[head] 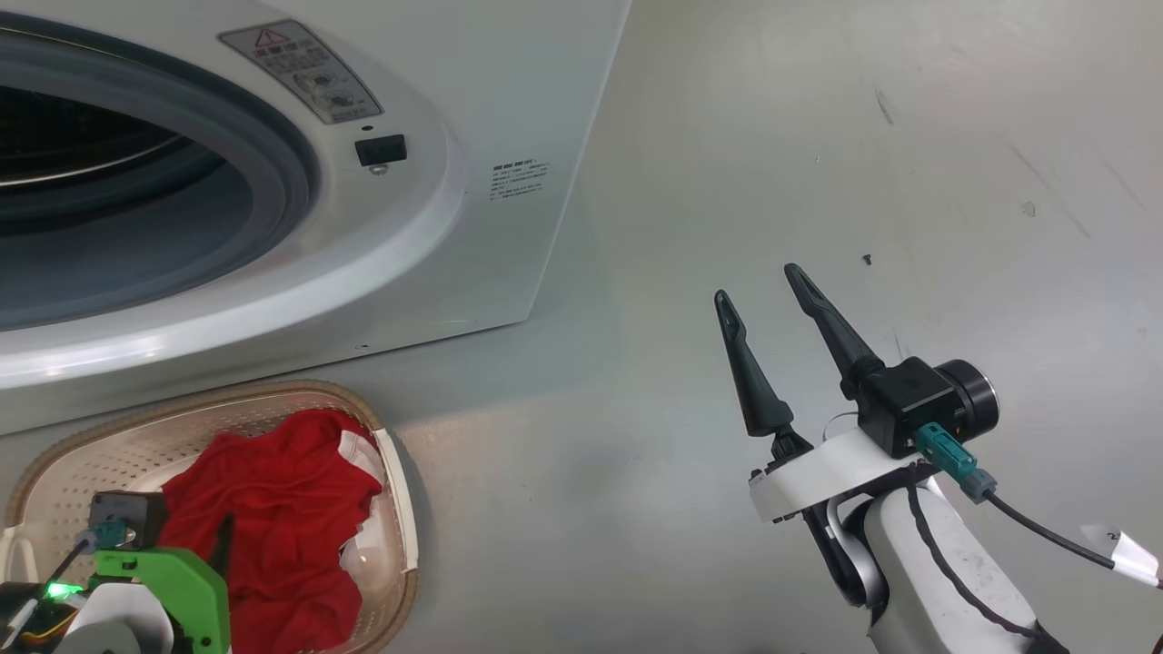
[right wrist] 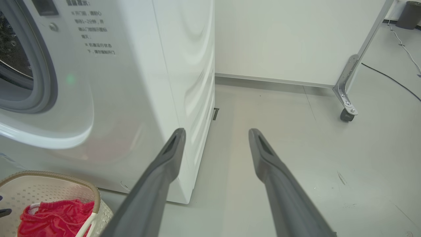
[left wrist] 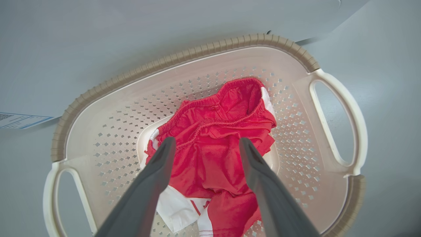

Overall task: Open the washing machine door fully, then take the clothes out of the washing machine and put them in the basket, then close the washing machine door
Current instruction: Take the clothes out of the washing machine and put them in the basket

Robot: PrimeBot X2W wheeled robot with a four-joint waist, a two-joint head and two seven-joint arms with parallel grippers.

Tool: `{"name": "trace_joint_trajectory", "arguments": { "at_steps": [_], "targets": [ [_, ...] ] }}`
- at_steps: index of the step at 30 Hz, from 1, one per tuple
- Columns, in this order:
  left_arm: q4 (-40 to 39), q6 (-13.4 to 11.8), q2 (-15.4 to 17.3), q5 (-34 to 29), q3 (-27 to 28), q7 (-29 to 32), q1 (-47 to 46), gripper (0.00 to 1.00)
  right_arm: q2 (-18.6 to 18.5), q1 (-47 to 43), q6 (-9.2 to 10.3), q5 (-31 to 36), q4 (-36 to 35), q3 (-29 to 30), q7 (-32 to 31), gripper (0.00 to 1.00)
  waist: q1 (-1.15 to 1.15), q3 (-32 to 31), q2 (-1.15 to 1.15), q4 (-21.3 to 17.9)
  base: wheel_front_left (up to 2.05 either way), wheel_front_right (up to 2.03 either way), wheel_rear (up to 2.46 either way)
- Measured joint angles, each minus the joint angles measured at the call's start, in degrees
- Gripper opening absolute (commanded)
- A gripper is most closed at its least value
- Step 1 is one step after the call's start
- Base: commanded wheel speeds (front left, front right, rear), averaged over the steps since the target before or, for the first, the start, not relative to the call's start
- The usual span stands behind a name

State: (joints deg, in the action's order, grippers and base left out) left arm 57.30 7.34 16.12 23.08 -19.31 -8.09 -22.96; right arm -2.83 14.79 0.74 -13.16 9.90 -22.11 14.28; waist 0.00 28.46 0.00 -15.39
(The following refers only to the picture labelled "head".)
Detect cream perforated laundry basket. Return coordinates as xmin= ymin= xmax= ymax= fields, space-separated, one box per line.
xmin=0 ymin=379 xmax=422 ymax=654

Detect white washing machine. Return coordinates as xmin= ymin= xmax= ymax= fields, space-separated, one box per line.
xmin=0 ymin=0 xmax=633 ymax=438

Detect left black cable teal connector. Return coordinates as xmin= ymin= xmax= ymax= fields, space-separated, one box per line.
xmin=41 ymin=516 xmax=130 ymax=587

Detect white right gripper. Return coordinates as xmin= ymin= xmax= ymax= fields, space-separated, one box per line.
xmin=714 ymin=263 xmax=920 ymax=525

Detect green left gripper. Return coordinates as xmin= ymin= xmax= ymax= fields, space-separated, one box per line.
xmin=89 ymin=511 xmax=236 ymax=654

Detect grey warning sticker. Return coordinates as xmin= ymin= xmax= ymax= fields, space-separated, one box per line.
xmin=217 ymin=19 xmax=384 ymax=126

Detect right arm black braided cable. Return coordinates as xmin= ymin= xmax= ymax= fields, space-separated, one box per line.
xmin=902 ymin=461 xmax=1048 ymax=642

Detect red white garment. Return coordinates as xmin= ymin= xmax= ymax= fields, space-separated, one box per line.
xmin=158 ymin=408 xmax=388 ymax=654

